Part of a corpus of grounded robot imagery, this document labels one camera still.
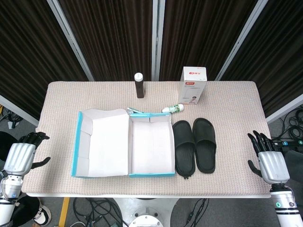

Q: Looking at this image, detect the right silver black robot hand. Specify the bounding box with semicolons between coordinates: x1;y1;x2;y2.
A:
247;130;291;185

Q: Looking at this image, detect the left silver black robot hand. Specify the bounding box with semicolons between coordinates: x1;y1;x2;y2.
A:
3;131;51;176

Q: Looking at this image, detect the black slipper with smooth heel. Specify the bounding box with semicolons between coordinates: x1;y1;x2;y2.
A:
192;117;217;173

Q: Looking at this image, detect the black slipper with frayed heel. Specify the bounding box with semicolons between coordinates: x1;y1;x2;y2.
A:
172;120;196;180

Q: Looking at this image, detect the table with beige tablecloth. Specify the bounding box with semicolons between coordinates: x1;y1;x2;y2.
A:
21;81;286;199

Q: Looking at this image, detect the light blue cardboard shoe box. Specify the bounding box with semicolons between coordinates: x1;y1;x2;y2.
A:
71;108;176;178

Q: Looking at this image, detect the dark brown curtain panel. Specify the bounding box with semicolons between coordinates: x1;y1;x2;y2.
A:
222;0;303;118
0;0;89;119
58;0;154;82
160;0;258;81

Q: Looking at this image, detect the white desk lamp carton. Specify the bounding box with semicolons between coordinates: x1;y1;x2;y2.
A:
178;66;207;105

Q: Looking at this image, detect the small green white bottle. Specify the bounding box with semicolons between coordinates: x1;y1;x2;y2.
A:
161;104;185;114

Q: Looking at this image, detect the dark brown bottle white cap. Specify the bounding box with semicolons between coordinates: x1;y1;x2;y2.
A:
134;72;145;99

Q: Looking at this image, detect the black floor cable tangle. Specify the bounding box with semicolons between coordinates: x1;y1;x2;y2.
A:
72;197;124;227
272;106;303;142
0;105;22;130

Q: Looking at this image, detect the grey aluminium partition post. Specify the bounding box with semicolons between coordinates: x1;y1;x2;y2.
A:
46;0;95;82
151;0;166;81
266;94;303;125
214;0;269;81
0;94;40;126

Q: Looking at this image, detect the black cable with inline switch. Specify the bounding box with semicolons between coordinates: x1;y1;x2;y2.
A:
186;198;209;227

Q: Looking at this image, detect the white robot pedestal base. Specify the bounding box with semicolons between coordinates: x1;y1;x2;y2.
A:
111;197;180;227

